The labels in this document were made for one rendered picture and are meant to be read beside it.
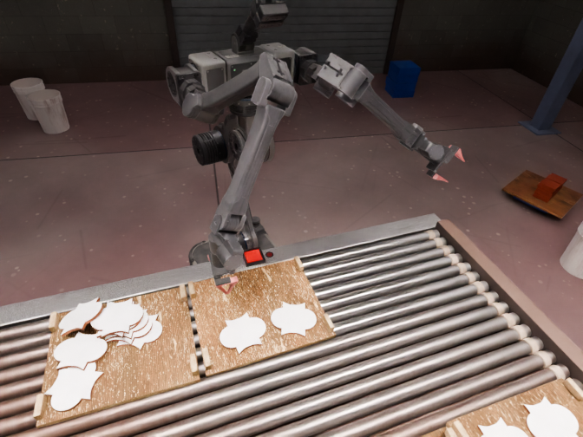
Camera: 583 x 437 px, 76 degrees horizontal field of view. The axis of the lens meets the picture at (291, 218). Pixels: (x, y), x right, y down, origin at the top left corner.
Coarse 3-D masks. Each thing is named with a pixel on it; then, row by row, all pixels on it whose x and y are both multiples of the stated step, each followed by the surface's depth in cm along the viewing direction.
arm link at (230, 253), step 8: (216, 216) 105; (216, 224) 105; (216, 232) 105; (224, 232) 107; (232, 232) 109; (224, 240) 104; (232, 240) 105; (224, 248) 104; (232, 248) 102; (240, 248) 104; (224, 256) 103; (232, 256) 102; (240, 256) 104; (224, 264) 102; (232, 264) 104
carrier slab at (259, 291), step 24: (288, 264) 140; (216, 288) 130; (240, 288) 131; (264, 288) 131; (288, 288) 132; (216, 312) 123; (240, 312) 123; (264, 312) 123; (216, 336) 116; (264, 336) 117; (288, 336) 117; (312, 336) 117; (216, 360) 110; (240, 360) 110
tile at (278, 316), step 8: (288, 304) 125; (304, 304) 125; (272, 312) 122; (280, 312) 122; (288, 312) 123; (296, 312) 123; (304, 312) 123; (312, 312) 123; (272, 320) 120; (280, 320) 120; (288, 320) 120; (296, 320) 120; (304, 320) 121; (312, 320) 121; (280, 328) 118; (288, 328) 118; (296, 328) 118; (304, 328) 118; (304, 336) 117
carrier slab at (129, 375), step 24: (168, 312) 122; (72, 336) 114; (168, 336) 115; (192, 336) 115; (48, 360) 108; (120, 360) 109; (144, 360) 109; (168, 360) 109; (48, 384) 102; (96, 384) 103; (120, 384) 103; (144, 384) 104; (168, 384) 104; (48, 408) 98; (96, 408) 98
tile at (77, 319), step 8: (80, 304) 120; (88, 304) 118; (96, 304) 116; (72, 312) 118; (80, 312) 116; (88, 312) 114; (96, 312) 113; (64, 320) 116; (72, 320) 114; (80, 320) 113; (88, 320) 111; (64, 328) 113; (72, 328) 111; (80, 328) 110
